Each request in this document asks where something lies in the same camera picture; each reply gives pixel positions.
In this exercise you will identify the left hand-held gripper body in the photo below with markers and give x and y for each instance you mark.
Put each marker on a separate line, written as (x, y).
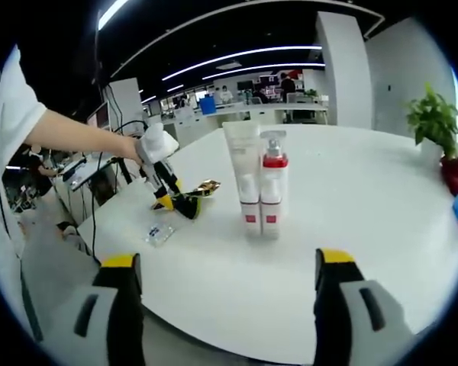
(158, 145)

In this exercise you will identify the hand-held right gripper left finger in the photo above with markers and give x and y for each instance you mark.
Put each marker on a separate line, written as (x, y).
(114, 305)

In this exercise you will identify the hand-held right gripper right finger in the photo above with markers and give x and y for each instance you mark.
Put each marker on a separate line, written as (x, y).
(339, 305)

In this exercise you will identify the green black skincare packet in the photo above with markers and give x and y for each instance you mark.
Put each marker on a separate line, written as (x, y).
(189, 206)

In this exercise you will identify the gold skincare sachet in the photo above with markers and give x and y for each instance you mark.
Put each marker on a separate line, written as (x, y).
(207, 188)

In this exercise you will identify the clear skincare sachet blue label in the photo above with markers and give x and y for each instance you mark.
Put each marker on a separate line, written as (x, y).
(159, 234)

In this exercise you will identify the white skincare tube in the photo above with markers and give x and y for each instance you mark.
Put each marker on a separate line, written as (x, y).
(240, 152)

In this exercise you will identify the red-collar skincare pump bottle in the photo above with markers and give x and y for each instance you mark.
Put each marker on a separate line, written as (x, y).
(275, 162)

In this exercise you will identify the person's left hand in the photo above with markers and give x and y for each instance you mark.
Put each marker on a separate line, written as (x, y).
(129, 150)

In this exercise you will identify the blue bin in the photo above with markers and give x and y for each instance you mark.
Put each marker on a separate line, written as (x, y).
(207, 105)

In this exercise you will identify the computer monitor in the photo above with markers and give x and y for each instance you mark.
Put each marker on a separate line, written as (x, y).
(99, 116)

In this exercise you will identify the white side desk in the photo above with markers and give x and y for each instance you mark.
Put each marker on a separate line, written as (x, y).
(84, 171)

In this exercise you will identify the white office counter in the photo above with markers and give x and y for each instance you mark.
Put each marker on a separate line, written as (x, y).
(252, 114)

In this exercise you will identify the person's white shirt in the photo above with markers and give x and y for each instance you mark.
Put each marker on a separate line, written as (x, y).
(11, 114)

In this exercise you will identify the red flower pot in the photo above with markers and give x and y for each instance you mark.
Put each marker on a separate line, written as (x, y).
(454, 175)

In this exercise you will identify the white plant pot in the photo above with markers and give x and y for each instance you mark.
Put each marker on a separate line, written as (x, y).
(430, 150)

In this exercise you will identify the green potted plant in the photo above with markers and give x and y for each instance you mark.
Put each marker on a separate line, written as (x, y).
(435, 114)

